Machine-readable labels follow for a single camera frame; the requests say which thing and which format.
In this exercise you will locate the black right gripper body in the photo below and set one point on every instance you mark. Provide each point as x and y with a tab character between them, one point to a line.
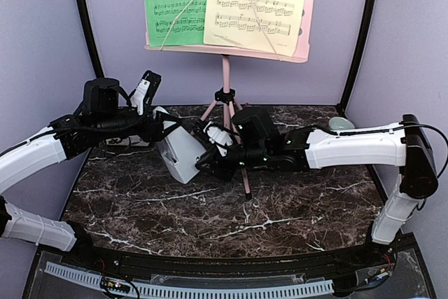
254	155

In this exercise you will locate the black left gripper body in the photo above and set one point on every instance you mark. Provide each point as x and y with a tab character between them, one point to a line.
145	132

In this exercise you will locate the white metronome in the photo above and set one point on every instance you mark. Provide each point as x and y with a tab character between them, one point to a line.
180	151

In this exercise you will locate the green paper sheet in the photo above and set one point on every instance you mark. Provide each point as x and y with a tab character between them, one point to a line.
175	22

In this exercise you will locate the yellow paper sheet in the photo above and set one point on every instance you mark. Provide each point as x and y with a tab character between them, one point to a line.
270	26

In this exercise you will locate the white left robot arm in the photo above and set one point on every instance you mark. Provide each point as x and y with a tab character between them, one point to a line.
105	112

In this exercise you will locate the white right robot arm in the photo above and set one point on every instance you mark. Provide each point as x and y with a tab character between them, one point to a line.
256	143

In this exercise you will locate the floral patterned coaster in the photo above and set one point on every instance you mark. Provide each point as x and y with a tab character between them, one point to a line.
129	141

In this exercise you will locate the pale green bowl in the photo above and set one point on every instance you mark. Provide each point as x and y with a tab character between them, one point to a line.
340	123

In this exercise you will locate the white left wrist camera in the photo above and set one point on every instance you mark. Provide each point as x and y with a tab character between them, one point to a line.
142	97

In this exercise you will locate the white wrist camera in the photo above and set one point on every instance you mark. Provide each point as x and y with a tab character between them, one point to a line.
142	97
216	134

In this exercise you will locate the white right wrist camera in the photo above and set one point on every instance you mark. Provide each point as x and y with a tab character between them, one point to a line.
216	134

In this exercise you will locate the black left frame post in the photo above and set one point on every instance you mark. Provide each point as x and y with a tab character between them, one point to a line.
90	38

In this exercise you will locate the black frame post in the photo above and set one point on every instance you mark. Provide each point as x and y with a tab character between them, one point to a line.
357	57
90	38

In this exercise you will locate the black front rail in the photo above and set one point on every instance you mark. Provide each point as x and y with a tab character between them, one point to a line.
340	263

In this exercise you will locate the grey cable duct strip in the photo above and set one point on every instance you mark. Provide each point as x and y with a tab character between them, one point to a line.
190	287

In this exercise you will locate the black right frame post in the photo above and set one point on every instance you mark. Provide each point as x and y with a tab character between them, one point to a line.
357	57

